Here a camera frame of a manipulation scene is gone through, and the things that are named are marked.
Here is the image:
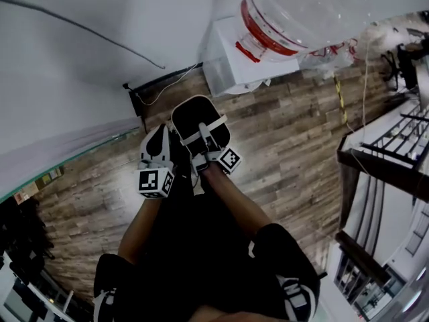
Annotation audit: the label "person's black trousers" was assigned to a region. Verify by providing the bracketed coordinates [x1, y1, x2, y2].
[168, 129, 202, 199]

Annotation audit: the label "white glass-edged counter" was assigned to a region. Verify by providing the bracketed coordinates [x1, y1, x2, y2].
[0, 115, 141, 205]

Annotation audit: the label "white office desk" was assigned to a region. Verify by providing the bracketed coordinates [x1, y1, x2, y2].
[0, 250, 95, 322]

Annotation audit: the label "white water dispenser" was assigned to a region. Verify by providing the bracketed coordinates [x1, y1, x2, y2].
[199, 16, 301, 97]

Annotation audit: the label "person's left forearm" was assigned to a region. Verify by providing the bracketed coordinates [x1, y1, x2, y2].
[118, 195, 162, 265]

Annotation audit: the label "person's black shirt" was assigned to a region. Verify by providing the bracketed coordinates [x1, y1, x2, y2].
[93, 179, 322, 322]

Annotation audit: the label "brown cardboard box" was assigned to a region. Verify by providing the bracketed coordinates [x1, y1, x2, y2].
[35, 166, 65, 191]
[13, 182, 38, 203]

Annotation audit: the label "dark wooden beam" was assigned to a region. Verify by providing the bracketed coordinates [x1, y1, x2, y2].
[334, 229, 393, 285]

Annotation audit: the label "large clear water jug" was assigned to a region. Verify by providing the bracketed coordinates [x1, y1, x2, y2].
[234, 0, 396, 63]

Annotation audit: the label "yellow black floor tape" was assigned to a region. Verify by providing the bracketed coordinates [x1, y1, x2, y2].
[332, 73, 350, 124]

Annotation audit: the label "black office chair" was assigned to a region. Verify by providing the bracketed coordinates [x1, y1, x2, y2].
[381, 44, 420, 91]

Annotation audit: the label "person's face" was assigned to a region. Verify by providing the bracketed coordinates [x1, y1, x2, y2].
[186, 306, 272, 322]

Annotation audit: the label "grey wall cable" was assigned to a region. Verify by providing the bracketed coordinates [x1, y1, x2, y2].
[0, 0, 166, 69]

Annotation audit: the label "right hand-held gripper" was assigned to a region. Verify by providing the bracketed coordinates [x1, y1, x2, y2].
[190, 121, 243, 181]

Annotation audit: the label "white power cable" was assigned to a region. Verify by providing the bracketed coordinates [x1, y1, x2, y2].
[135, 63, 199, 107]

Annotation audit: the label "empty clear water jug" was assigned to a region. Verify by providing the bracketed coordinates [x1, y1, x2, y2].
[298, 45, 338, 70]
[334, 38, 362, 62]

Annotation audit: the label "black trash bin white rim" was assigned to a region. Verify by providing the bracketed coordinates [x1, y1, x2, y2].
[170, 94, 232, 157]

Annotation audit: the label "black metal railing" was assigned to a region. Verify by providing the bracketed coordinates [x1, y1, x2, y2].
[359, 105, 429, 168]

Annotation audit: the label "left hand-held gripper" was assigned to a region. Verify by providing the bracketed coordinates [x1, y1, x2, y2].
[135, 123, 176, 200]

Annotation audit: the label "person's right forearm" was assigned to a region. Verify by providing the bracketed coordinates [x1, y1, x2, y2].
[200, 165, 273, 236]

